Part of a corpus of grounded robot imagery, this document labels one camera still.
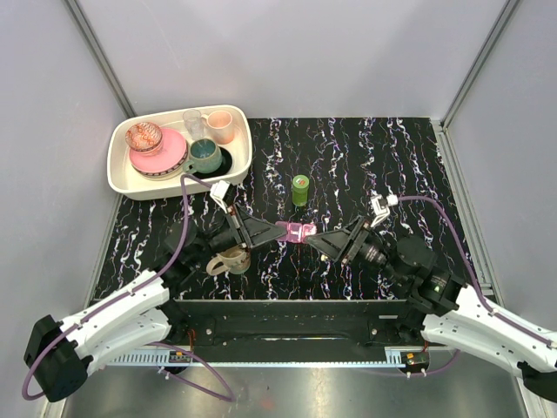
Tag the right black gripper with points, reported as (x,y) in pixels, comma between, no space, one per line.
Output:
(332,242)

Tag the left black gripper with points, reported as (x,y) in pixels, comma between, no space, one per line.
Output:
(251,232)

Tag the pink weekly pill organizer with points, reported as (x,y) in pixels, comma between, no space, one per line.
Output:
(296,233)

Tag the green pill bottle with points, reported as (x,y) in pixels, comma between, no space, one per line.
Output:
(300,195)

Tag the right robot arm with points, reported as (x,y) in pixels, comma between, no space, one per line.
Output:
(444,309)

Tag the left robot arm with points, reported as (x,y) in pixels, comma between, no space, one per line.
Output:
(62,354)

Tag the cream ceramic mug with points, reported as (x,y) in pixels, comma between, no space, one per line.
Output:
(235,260)

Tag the black saucer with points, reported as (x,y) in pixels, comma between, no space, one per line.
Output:
(224,168)

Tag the teal ceramic mug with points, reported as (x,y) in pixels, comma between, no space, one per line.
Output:
(205,156)

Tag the patterned plate under pink plate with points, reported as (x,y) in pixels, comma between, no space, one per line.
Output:
(161,166)

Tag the pink ceramic mug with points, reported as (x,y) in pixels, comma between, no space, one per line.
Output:
(220,126)

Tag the clear drinking glass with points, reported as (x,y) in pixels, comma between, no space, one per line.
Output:
(194,124)

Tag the white plastic dish tub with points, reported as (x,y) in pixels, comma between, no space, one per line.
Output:
(124,179)

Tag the red patterned bowl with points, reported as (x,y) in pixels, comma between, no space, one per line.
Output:
(144,137)

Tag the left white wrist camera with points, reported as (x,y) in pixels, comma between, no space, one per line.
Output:
(221,194)

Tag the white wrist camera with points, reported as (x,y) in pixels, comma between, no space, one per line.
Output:
(221,194)
(381,208)

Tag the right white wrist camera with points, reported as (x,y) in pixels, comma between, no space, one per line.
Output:
(381,208)

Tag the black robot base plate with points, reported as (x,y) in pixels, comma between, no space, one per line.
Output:
(288,331)

